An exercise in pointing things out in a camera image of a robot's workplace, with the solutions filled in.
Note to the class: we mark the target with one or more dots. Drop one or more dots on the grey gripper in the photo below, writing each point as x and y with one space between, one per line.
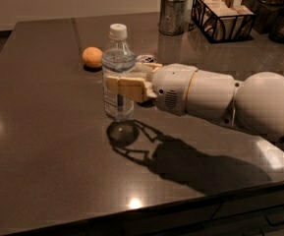
173 87

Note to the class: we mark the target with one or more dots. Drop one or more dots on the clear plastic water bottle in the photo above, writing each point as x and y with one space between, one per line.
118 60

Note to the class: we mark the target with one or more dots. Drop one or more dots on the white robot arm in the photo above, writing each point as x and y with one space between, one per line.
254 105

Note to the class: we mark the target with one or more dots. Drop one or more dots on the red cola can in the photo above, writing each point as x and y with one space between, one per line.
146 58

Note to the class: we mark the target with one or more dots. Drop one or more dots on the orange fruit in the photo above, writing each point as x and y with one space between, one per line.
92 57

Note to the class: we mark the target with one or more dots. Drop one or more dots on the metal cup with cotton swabs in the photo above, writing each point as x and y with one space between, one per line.
172 16

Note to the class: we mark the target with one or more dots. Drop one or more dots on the dark snack dispenser box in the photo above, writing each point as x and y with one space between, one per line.
266 12

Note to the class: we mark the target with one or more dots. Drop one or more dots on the black wire napkin basket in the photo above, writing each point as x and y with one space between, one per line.
221 21

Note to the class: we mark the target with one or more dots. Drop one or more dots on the black drawer handle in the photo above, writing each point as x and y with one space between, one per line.
275 219

